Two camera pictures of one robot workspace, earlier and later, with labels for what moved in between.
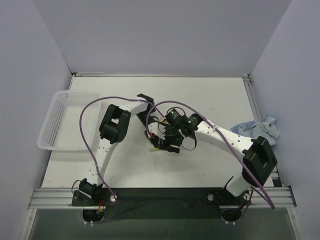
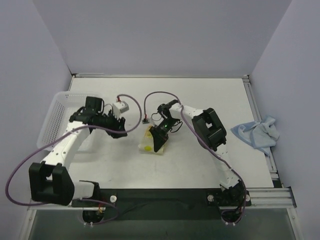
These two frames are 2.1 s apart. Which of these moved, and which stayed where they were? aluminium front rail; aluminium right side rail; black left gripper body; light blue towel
Moved: black left gripper body
Stayed: aluminium right side rail; aluminium front rail; light blue towel
